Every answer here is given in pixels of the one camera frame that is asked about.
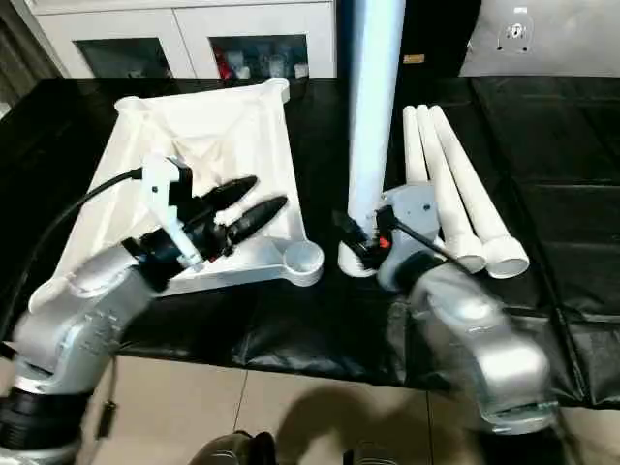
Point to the white plastic table leg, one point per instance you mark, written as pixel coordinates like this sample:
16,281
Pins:
443,184
472,184
415,145
373,97

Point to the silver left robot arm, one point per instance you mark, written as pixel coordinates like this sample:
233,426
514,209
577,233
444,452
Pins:
72,329

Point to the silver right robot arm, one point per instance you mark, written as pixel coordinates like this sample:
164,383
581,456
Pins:
484,329

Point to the white plastic table top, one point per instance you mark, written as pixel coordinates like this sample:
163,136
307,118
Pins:
271,145

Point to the black table mat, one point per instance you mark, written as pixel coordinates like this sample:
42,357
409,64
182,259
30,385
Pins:
533,145

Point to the white cabinet with glass doors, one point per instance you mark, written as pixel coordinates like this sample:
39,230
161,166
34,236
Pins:
194,19

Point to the dark right robot foot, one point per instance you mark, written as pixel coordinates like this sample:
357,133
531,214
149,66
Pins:
363,453

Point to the dark robot foot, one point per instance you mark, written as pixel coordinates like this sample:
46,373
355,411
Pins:
363,453
232,450

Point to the glossy black box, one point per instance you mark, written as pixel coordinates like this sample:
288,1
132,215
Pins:
436,29

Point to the dark left robot foot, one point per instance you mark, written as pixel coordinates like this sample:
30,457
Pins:
232,450

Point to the grey curtain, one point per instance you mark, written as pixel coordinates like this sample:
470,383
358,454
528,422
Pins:
24,43

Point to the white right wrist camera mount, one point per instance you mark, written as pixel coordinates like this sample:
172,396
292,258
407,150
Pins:
412,203

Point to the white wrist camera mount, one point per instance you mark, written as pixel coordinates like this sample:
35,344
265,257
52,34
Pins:
412,203
157,179

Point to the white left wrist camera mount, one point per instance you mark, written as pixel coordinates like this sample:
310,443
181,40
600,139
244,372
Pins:
157,179

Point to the white panel with round mount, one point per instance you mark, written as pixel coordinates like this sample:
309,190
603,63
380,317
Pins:
571,48

